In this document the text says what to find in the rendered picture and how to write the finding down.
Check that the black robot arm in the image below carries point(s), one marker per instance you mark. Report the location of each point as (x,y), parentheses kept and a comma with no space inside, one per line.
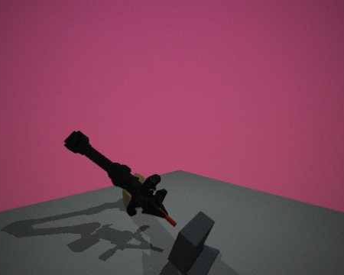
(119,174)

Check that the dark red peg with white band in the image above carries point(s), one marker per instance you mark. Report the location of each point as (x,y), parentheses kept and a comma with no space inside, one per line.
(167,217)

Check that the dark grey panel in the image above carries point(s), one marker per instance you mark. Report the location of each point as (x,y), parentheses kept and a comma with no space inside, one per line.
(190,255)

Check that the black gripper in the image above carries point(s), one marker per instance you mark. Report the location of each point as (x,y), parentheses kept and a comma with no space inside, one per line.
(149,203)

